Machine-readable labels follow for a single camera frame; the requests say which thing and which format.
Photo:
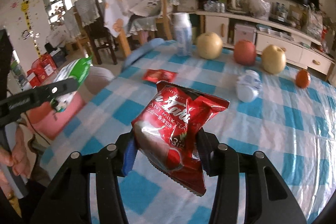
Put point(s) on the white plastic bottle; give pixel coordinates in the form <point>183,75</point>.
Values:
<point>248,86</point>

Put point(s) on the standing white blue bottle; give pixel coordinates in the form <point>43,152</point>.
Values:
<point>183,33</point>

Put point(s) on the orange tangerine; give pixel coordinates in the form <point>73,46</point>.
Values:
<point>303,79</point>

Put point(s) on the person's left hand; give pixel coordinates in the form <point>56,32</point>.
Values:
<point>17,159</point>

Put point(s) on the dining table with cloth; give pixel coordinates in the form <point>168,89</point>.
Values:
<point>116,19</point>

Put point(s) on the blue white checkered tablecloth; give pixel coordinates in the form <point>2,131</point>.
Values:
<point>294,127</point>

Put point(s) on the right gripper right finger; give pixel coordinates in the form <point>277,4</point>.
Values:
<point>268,198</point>

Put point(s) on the small red wrapper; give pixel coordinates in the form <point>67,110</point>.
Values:
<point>156,75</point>

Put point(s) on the pink plastic trash bucket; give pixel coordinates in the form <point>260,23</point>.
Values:
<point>50,123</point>

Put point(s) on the red apple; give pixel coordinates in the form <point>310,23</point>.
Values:
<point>245,53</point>

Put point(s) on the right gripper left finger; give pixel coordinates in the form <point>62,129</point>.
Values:
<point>68,197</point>

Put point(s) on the pink storage box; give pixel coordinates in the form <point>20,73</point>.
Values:
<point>244,32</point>

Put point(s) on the white TV cabinet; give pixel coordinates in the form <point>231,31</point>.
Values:
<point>298,47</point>

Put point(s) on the red gift boxes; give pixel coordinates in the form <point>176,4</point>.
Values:
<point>41,69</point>

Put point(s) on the white electric kettle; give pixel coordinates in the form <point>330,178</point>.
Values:
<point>238,6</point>

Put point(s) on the left yellow pear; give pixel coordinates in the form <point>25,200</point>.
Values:
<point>209,45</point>

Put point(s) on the dark wooden chair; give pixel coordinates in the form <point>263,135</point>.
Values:
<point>92,21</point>

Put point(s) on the green white wrapper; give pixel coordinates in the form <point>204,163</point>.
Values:
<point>68,81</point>

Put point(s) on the grey round stool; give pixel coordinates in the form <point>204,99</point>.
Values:
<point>97,79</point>

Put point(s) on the right yellow pear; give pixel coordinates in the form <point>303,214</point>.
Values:
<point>273,59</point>

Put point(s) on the red milk tea packet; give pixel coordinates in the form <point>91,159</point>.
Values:
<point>166,131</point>

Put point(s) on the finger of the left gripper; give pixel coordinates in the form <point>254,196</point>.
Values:
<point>12,107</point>

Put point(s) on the yellow pear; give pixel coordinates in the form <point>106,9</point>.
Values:
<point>273,59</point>
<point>209,45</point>

